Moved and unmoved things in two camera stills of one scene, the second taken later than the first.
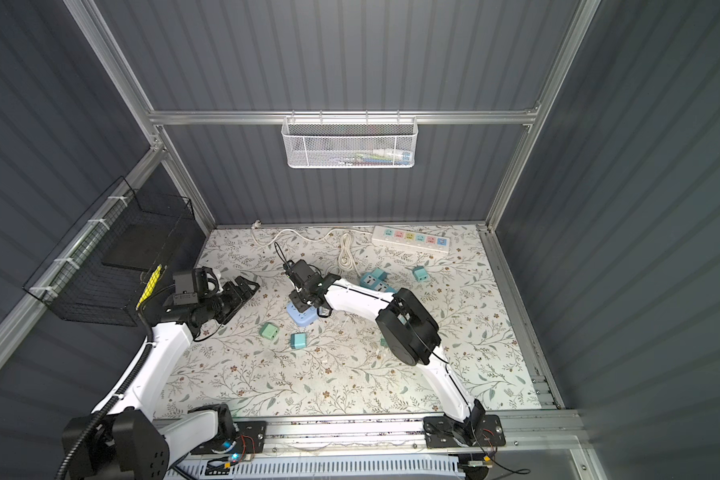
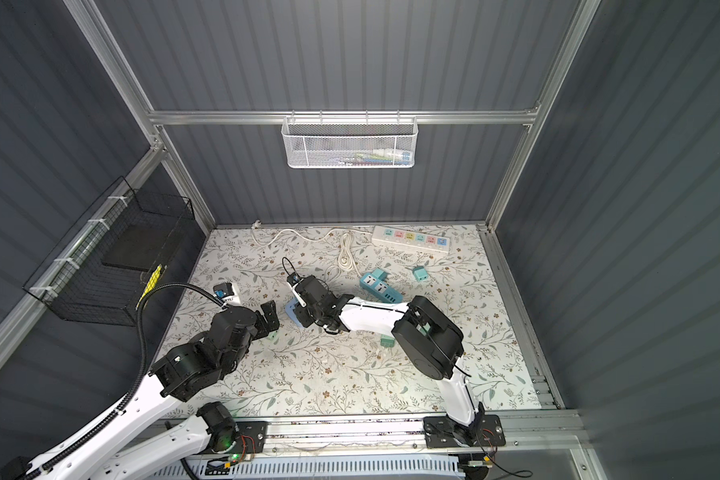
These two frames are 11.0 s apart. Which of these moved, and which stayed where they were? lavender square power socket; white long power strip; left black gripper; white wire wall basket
Moved: left black gripper
Stayed: white wire wall basket; lavender square power socket; white long power strip
